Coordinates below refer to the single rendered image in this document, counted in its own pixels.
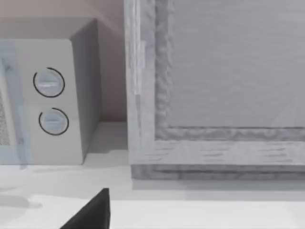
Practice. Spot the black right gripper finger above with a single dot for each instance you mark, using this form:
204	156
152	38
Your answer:
95	212

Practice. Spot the grey wooden cabinet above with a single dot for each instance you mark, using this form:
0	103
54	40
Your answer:
143	171

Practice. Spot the microwave knob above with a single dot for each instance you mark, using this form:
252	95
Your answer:
53	121
48	82

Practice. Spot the pale microwave oven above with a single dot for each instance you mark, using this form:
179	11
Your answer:
78	95

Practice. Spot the pale microwave door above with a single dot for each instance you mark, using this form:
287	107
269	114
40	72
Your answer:
9	102

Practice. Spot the grey cabinet door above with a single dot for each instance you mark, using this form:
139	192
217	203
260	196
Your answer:
226	71

